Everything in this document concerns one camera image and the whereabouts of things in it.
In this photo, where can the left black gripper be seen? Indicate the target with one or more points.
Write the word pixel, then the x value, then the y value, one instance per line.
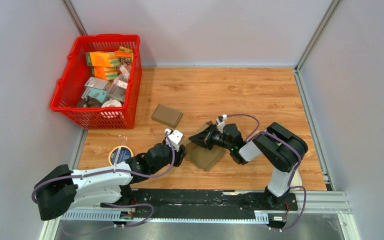
pixel 179 155

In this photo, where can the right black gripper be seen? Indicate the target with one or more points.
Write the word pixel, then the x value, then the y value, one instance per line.
pixel 204 138

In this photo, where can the cardboard box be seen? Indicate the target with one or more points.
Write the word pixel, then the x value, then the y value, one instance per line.
pixel 203 158
pixel 167 116

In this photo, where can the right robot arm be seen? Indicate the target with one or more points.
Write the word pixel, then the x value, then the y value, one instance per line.
pixel 264 143

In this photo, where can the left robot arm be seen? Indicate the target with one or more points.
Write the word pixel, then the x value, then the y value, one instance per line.
pixel 64 189

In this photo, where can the teal box in basket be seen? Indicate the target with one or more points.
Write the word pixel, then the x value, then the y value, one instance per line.
pixel 95 93

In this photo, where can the orange green box lower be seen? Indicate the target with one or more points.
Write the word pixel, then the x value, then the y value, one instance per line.
pixel 104 73

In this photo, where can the orange green box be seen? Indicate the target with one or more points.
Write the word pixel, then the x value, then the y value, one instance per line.
pixel 102 59
pixel 104 73

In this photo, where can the orange green box upper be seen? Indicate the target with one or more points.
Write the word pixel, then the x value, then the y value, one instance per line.
pixel 102 59

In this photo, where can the white tape roll in basket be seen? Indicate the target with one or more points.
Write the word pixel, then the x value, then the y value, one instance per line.
pixel 112 103

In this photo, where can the clear packet in basket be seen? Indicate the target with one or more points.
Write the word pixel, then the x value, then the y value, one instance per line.
pixel 118 89

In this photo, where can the green napa cabbage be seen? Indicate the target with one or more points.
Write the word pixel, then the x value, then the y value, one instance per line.
pixel 296 179

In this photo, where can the grey packet in basket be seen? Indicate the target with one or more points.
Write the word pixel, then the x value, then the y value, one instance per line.
pixel 97 83

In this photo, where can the colourful snack packet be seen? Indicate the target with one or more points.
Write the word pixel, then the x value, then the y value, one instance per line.
pixel 125 55

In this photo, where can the red plastic shopping basket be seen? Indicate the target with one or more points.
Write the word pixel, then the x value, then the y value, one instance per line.
pixel 70 87

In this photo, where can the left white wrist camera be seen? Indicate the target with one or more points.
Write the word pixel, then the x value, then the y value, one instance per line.
pixel 173 138

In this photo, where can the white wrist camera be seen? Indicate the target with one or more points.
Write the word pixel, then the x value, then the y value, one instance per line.
pixel 220 122
pixel 173 138

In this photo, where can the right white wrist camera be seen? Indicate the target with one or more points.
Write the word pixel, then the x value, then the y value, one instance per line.
pixel 220 122

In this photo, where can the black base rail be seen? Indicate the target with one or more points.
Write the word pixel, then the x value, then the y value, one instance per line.
pixel 192 206

